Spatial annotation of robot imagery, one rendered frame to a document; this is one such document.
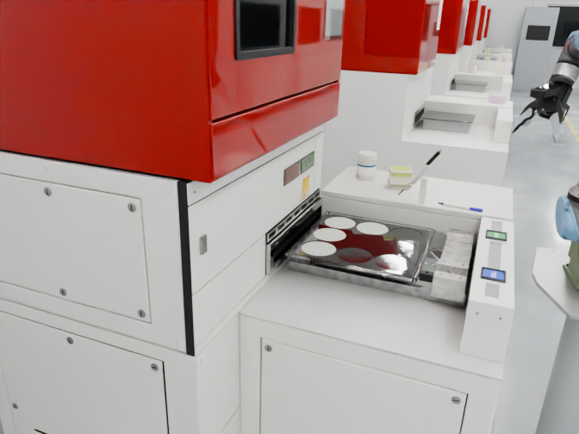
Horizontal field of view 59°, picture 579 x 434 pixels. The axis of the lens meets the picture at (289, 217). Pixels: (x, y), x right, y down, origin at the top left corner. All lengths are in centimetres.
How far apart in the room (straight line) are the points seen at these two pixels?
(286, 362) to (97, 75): 80
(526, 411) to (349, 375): 134
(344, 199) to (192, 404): 86
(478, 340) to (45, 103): 106
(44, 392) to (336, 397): 79
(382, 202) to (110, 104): 98
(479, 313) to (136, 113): 83
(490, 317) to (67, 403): 109
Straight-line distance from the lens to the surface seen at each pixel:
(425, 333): 130
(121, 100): 104
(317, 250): 146
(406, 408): 130
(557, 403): 191
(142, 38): 100
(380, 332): 127
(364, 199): 173
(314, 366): 131
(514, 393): 258
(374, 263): 142
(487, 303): 119
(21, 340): 155
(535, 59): 1377
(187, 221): 102
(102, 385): 142
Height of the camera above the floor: 152
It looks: 21 degrees down
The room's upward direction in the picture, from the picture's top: 2 degrees clockwise
